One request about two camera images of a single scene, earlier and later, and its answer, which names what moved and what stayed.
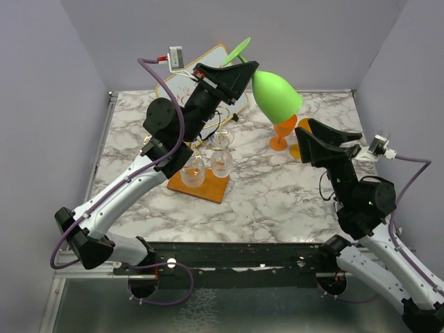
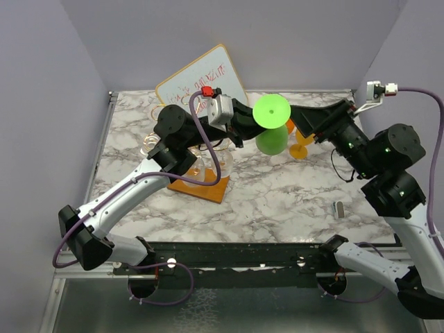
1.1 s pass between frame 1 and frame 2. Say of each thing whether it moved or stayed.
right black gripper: moved
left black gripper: moved
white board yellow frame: stayed
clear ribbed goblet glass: stayed
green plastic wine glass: moved
